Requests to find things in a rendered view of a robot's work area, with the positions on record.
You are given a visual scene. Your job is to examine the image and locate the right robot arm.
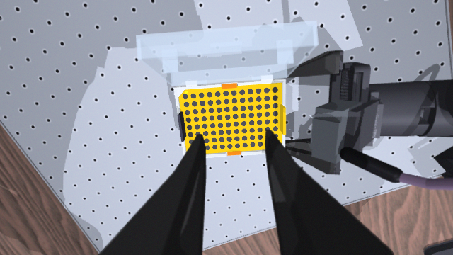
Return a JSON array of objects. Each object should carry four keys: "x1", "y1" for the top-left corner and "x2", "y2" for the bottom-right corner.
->
[{"x1": 310, "y1": 79, "x2": 453, "y2": 255}]

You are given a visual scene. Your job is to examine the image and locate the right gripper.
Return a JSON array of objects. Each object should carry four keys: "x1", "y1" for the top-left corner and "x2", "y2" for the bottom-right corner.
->
[{"x1": 285, "y1": 50, "x2": 435, "y2": 175}]

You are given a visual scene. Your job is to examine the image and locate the yellow tip rack insert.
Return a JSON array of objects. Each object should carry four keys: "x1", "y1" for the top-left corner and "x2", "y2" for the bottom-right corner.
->
[{"x1": 178, "y1": 83, "x2": 286, "y2": 154}]

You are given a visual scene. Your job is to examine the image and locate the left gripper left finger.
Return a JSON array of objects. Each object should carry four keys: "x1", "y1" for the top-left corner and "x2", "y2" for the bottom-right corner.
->
[{"x1": 99, "y1": 134, "x2": 206, "y2": 255}]

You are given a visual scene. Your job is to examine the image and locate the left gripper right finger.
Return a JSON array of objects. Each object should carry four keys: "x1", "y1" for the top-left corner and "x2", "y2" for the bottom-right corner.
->
[{"x1": 265, "y1": 130, "x2": 394, "y2": 255}]

